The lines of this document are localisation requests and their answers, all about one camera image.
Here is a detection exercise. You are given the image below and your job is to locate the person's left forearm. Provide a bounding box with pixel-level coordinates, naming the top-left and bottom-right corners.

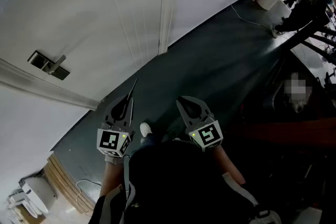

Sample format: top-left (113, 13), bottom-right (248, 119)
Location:
top-left (99, 162), bottom-right (125, 199)

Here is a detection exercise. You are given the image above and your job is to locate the black metal frame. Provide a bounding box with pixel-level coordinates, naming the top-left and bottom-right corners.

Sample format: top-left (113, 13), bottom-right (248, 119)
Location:
top-left (287, 20), bottom-right (336, 68)

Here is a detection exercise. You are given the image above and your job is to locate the person's right forearm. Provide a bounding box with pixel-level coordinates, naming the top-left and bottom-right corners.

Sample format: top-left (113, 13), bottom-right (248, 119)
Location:
top-left (212, 146), bottom-right (247, 185)

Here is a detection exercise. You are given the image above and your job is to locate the person's blue jeans leg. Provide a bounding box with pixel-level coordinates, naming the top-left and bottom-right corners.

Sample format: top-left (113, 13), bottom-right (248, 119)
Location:
top-left (138, 132), bottom-right (161, 149)

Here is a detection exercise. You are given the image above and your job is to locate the brown cardboard box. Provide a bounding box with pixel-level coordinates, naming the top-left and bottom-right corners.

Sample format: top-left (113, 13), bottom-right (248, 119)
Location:
top-left (13, 204), bottom-right (40, 224)

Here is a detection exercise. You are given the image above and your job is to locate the white floor cable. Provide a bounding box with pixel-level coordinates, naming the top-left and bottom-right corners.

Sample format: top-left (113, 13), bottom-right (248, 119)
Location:
top-left (75, 178), bottom-right (102, 210)
top-left (230, 3), bottom-right (291, 40)

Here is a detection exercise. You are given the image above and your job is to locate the metal lever door handle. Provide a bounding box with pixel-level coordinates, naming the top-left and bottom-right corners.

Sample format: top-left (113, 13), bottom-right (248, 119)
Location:
top-left (48, 54), bottom-right (67, 74)

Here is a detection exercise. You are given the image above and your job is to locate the pale wrist strap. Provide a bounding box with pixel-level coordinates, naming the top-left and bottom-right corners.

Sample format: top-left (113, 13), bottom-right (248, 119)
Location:
top-left (104, 155), bottom-right (124, 166)

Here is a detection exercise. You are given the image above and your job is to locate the person's black white-striped jacket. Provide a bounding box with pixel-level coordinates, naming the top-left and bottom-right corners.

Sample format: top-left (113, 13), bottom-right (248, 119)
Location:
top-left (88, 138), bottom-right (283, 224)

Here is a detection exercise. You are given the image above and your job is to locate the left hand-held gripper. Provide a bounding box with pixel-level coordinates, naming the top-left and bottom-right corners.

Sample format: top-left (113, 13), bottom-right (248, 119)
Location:
top-left (97, 95), bottom-right (135, 158)

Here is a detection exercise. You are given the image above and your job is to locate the white shoe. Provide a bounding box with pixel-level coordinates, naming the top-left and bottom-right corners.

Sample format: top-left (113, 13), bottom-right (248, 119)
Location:
top-left (140, 122), bottom-right (153, 137)

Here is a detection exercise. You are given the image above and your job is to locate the white toilet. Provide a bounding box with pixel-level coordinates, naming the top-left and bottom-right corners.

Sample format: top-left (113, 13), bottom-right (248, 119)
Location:
top-left (18, 176), bottom-right (58, 218)

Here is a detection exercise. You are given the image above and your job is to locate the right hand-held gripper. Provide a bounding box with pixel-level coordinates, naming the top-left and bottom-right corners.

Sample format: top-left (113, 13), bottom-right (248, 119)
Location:
top-left (176, 95), bottom-right (224, 153)

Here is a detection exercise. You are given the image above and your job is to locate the wooden slatted platform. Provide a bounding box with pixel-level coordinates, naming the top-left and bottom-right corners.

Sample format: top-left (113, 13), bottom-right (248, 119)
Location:
top-left (43, 154), bottom-right (102, 215)

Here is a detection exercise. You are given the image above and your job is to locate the dark metal door lock plate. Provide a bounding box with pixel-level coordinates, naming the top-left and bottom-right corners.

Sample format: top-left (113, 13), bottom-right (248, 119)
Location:
top-left (27, 50), bottom-right (71, 81)

